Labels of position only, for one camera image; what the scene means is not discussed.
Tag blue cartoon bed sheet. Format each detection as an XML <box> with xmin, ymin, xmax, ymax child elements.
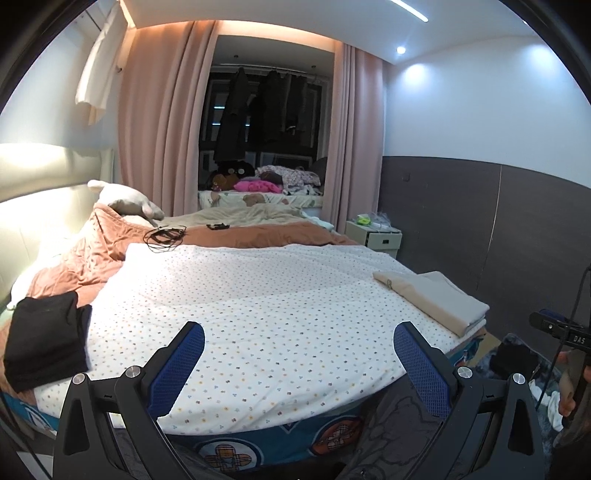
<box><xmin>0</xmin><ymin>332</ymin><xmax>491</xmax><ymax>464</ymax></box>

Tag narrow pink curtain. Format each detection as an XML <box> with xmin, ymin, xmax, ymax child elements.
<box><xmin>320</xmin><ymin>43</ymin><xmax>385</xmax><ymax>228</ymax></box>

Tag white cloth on floor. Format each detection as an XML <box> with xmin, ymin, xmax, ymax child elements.
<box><xmin>530</xmin><ymin>377</ymin><xmax>563</xmax><ymax>429</ymax></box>

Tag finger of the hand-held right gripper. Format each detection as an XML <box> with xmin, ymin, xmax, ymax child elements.
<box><xmin>529</xmin><ymin>310</ymin><xmax>571</xmax><ymax>335</ymax></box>

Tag cream nightstand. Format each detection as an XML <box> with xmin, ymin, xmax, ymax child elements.
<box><xmin>345</xmin><ymin>220</ymin><xmax>403</xmax><ymax>253</ymax></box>

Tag person's right forearm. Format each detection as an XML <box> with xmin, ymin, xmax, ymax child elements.
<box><xmin>549</xmin><ymin>408</ymin><xmax>591</xmax><ymax>480</ymax></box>

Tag tangled black cable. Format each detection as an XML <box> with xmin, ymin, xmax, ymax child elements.
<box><xmin>142</xmin><ymin>224</ymin><xmax>188</xmax><ymax>253</ymax></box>

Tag bright pink cloth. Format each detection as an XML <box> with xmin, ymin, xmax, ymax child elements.
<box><xmin>233</xmin><ymin>179</ymin><xmax>283</xmax><ymax>194</ymax></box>

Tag pale green cloth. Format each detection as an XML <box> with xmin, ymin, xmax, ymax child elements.
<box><xmin>301</xmin><ymin>211</ymin><xmax>335</xmax><ymax>230</ymax></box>

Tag pile of floral clothes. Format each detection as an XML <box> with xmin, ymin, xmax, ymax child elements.
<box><xmin>255</xmin><ymin>167</ymin><xmax>322</xmax><ymax>196</ymax></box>

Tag dark clothes on floor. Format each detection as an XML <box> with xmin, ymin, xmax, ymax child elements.
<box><xmin>488</xmin><ymin>333</ymin><xmax>540</xmax><ymax>378</ymax></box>

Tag floral dotted white blanket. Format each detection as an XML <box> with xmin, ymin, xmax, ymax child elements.
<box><xmin>33</xmin><ymin>242</ymin><xmax>489</xmax><ymax>435</ymax></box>

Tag person's right hand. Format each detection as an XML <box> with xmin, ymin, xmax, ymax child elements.
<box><xmin>555</xmin><ymin>350</ymin><xmax>579</xmax><ymax>417</ymax></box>

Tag beige jacket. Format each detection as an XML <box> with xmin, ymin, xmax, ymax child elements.
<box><xmin>372</xmin><ymin>270</ymin><xmax>491</xmax><ymax>337</ymax></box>

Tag cream plush toy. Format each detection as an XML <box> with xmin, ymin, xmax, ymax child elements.
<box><xmin>87</xmin><ymin>179</ymin><xmax>165</xmax><ymax>221</ymax></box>

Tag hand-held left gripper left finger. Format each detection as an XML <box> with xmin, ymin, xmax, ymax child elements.
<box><xmin>54</xmin><ymin>322</ymin><xmax>205</xmax><ymax>480</ymax></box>

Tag black garment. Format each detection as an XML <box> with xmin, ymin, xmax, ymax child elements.
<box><xmin>3</xmin><ymin>290</ymin><xmax>94</xmax><ymax>395</ymax></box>

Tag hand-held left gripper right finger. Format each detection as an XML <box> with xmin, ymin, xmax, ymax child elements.
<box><xmin>392</xmin><ymin>322</ymin><xmax>546</xmax><ymax>480</ymax></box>

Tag bear print bedding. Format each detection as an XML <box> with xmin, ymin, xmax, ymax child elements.
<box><xmin>198</xmin><ymin>191</ymin><xmax>325</xmax><ymax>209</ymax></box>

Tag hanging dark clothes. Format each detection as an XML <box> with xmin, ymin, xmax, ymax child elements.
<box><xmin>213</xmin><ymin>66</ymin><xmax>320</xmax><ymax>163</ymax></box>

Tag hanging white garment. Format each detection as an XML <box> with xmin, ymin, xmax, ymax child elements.
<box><xmin>75</xmin><ymin>0</ymin><xmax>123</xmax><ymax>125</ymax></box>

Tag person's grey printed pants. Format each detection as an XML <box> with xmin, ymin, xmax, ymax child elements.
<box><xmin>341</xmin><ymin>377</ymin><xmax>445</xmax><ymax>480</ymax></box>

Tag wide pink curtain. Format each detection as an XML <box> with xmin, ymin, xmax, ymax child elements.
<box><xmin>117</xmin><ymin>20</ymin><xmax>219</xmax><ymax>219</ymax></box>

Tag dark brown plush toy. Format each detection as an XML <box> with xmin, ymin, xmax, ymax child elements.
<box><xmin>211</xmin><ymin>161</ymin><xmax>256</xmax><ymax>191</ymax></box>

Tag orange quilt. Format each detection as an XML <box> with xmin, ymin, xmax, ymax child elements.
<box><xmin>0</xmin><ymin>204</ymin><xmax>360</xmax><ymax>403</ymax></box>

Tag cream padded headboard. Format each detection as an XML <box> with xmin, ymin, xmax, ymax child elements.
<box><xmin>0</xmin><ymin>142</ymin><xmax>115</xmax><ymax>298</ymax></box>

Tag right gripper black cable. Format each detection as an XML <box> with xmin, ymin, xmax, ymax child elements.
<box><xmin>534</xmin><ymin>263</ymin><xmax>591</xmax><ymax>411</ymax></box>

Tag ceiling light strip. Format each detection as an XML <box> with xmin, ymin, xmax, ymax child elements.
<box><xmin>392</xmin><ymin>0</ymin><xmax>429</xmax><ymax>22</ymax></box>

